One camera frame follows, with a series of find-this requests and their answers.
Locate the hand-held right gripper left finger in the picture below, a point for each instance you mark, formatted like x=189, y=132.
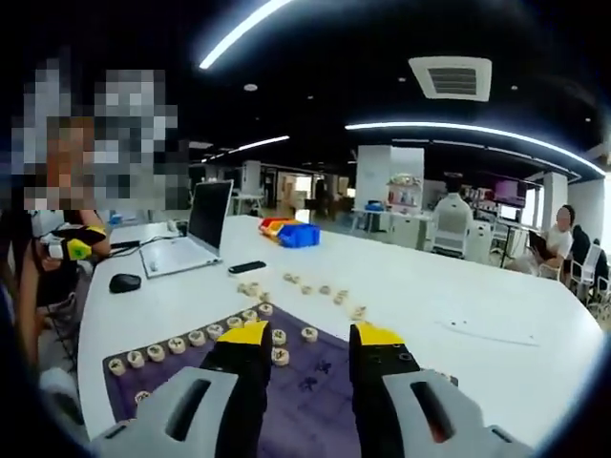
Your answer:
x=243, y=381

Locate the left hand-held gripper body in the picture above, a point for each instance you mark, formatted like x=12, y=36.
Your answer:
x=52, y=248

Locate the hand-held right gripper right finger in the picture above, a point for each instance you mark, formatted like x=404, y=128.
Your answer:
x=377, y=377

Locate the purple chessboard mat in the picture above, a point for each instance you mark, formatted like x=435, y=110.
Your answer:
x=315, y=381

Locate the group of wooden chess pieces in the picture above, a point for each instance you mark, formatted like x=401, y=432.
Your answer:
x=176, y=344

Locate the black computer mouse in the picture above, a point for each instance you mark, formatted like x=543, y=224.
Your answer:
x=125, y=283

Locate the black white oblong device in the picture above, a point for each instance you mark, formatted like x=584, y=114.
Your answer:
x=246, y=267

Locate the silver laptop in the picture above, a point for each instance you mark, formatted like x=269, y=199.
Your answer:
x=210, y=214

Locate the white office desk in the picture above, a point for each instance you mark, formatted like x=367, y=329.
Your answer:
x=406, y=229

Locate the blue storage bin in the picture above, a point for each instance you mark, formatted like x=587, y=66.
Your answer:
x=301, y=237

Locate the yellow storage bin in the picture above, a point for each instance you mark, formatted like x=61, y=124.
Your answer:
x=279, y=230

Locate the red storage bin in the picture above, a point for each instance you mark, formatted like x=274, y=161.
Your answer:
x=272, y=221

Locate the white high-back office chair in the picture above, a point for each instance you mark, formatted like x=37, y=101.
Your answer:
x=452, y=224

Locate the shelf with colourful items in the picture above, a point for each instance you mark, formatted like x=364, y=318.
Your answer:
x=403, y=193

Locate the short ceiling light strip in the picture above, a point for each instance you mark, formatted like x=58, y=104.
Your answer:
x=260, y=144

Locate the black tablet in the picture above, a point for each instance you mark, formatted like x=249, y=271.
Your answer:
x=538, y=244

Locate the long curved ceiling light strip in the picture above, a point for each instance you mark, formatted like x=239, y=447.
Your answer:
x=229, y=44

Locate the ceiling air vent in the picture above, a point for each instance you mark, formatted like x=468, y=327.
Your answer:
x=451, y=78

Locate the purple wall screen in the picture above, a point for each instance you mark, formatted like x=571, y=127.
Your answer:
x=510, y=191

